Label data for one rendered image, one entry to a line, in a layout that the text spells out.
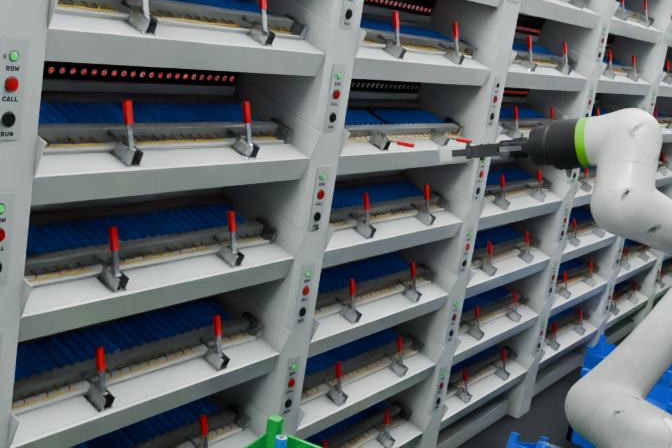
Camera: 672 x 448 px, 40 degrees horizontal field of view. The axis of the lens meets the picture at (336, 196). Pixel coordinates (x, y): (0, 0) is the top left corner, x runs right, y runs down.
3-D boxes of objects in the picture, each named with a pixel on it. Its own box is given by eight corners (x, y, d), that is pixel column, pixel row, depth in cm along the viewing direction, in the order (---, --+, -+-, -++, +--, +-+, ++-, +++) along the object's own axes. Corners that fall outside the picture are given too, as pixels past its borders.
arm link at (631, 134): (672, 124, 169) (655, 93, 161) (666, 186, 164) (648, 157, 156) (597, 130, 177) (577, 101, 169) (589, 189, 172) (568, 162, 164)
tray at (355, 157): (468, 162, 227) (486, 128, 224) (329, 176, 177) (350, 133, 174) (406, 121, 236) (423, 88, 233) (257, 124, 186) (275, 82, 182)
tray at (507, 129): (568, 152, 285) (591, 113, 280) (484, 160, 235) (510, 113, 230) (515, 119, 294) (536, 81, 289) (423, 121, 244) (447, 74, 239)
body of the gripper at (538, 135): (547, 166, 171) (500, 169, 176) (564, 163, 178) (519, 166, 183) (543, 125, 170) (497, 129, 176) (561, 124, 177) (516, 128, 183)
